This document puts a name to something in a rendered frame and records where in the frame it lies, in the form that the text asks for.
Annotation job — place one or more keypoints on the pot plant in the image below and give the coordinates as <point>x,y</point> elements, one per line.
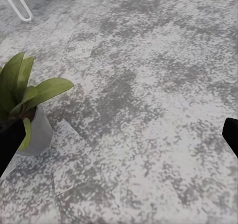
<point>17,100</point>

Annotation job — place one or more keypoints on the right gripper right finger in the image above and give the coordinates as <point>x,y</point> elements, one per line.
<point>230,134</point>

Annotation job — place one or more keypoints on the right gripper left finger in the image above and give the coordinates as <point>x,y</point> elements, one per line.
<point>12,133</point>

